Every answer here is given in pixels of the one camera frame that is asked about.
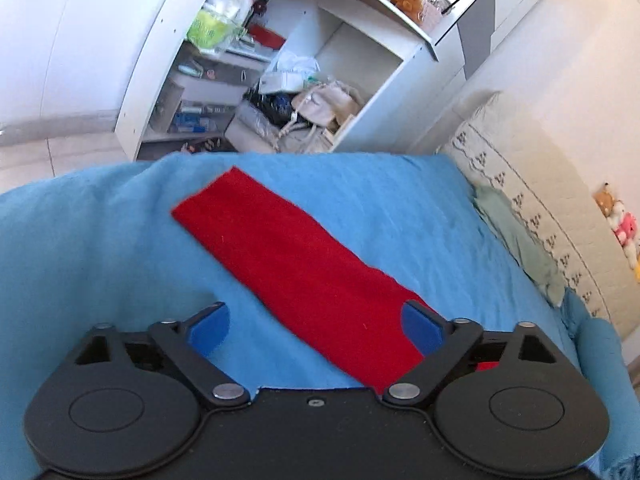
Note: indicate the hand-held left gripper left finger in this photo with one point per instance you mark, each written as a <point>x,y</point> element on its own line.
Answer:
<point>210,332</point>

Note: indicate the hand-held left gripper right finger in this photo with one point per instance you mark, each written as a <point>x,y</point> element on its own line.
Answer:
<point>422,332</point>

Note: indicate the red cloth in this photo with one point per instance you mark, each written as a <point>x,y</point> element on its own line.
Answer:
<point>300,260</point>

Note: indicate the grey-green cloth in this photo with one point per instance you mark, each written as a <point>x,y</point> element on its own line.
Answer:
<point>520,240</point>

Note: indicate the blue blanket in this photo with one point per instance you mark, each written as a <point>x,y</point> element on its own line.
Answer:
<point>100,235</point>

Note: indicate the cream patterned bedspread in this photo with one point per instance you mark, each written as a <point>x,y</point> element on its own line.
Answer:
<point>550,175</point>

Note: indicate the clear plastic bag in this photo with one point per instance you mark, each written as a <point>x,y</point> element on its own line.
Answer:
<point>252,125</point>

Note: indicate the blue boxes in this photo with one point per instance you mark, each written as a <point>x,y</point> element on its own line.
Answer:
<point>190,121</point>

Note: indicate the brown plush toy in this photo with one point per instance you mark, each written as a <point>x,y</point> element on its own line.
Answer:
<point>604,199</point>

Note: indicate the pink and white plush toy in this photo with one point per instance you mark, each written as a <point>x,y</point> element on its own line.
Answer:
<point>625,225</point>

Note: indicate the beige handbag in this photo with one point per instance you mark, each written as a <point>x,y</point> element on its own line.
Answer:
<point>325,102</point>

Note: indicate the white and blue bag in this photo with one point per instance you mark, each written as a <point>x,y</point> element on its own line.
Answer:
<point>295,64</point>

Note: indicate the white shelf unit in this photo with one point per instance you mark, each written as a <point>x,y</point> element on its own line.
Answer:
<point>350,47</point>

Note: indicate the red box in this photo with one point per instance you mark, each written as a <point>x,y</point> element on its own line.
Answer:
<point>266,36</point>

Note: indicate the green plastic bag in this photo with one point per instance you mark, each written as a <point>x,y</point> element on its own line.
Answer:
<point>207,27</point>

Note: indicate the pink container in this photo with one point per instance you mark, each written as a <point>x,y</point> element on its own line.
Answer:
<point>432,15</point>

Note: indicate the brown teddy bear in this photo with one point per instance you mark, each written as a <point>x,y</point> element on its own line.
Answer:
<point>407,2</point>

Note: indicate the white wardrobe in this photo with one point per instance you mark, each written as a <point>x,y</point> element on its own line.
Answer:
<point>480,5</point>

